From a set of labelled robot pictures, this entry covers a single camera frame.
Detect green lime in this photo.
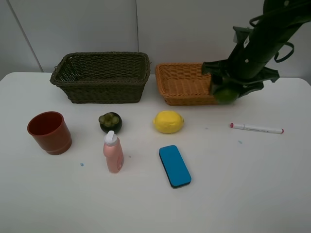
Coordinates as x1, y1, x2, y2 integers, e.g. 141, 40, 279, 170
213, 88, 239, 104

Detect blue whiteboard eraser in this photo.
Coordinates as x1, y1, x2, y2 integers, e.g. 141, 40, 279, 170
159, 145, 191, 188

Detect orange wicker basket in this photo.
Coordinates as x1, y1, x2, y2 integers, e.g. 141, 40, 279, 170
155, 63, 219, 106

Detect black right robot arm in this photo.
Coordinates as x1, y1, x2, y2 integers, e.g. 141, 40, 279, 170
202, 0, 311, 104

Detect pink bottle white cap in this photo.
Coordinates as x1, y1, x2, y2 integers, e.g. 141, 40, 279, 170
103, 131, 124, 173

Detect dark brown wicker basket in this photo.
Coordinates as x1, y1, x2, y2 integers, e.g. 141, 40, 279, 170
50, 52, 150, 104

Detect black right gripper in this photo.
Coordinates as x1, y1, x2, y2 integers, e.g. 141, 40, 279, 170
202, 36, 279, 100

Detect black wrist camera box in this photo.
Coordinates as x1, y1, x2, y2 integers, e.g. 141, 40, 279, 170
233, 26, 253, 44

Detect yellow lemon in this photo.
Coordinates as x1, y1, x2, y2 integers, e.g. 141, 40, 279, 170
153, 110, 184, 133

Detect dark purple mangosteen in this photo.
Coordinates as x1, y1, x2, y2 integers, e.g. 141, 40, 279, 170
98, 112, 122, 134

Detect red plastic cup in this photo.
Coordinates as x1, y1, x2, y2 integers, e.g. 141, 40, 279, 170
27, 111, 72, 155

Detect white marker pink caps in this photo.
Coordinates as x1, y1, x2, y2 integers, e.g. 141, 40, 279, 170
229, 122, 284, 134

